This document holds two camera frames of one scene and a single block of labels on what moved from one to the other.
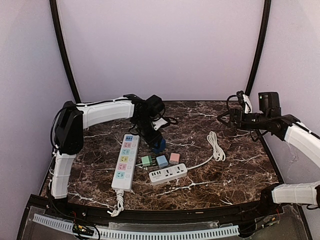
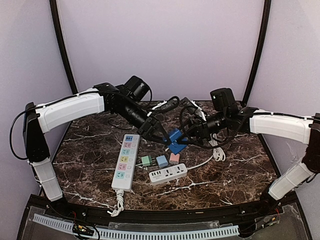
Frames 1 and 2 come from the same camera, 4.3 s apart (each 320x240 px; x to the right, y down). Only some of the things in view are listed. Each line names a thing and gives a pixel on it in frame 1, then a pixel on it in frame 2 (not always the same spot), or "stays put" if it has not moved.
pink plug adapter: x=174 y=158 stays put
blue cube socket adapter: x=162 y=148 to x=175 y=134
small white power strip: x=168 y=174 stays put
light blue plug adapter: x=162 y=161 stays put
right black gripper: x=233 y=119 to x=196 y=131
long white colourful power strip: x=124 y=175 stays put
